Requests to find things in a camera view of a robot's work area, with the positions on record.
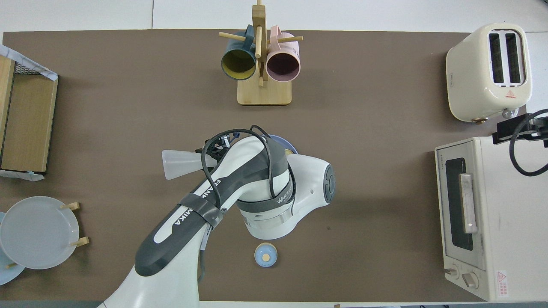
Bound white toaster oven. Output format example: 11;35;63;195
435;136;548;302

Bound blue-capped translucent squeeze bottle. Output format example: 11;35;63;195
162;133;239;181

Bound pale grey plate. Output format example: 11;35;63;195
0;196;80;270

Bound brown table mat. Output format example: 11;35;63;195
0;29;528;302

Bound dark teal mug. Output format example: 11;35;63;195
221;24;257;81

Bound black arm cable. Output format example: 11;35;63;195
201;125;274;210
509;109;548;177

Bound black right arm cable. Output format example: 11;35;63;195
509;109;548;177

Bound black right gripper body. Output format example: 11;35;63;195
533;120;548;148

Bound cream two-slot toaster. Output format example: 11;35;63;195
446;23;533;123

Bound light blue plate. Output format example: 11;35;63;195
0;212;26;286

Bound small blue jar wooden knob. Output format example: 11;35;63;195
254;242;278;268

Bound wooden plate rack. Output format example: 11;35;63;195
5;202;90;269

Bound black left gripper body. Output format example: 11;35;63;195
196;143;227;162

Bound periwinkle blue plate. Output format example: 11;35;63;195
265;134;299;155

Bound pink mug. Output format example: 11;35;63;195
266;25;301;83

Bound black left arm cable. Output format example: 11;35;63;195
201;125;274;210

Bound wooden mug tree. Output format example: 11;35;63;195
219;0;304;106

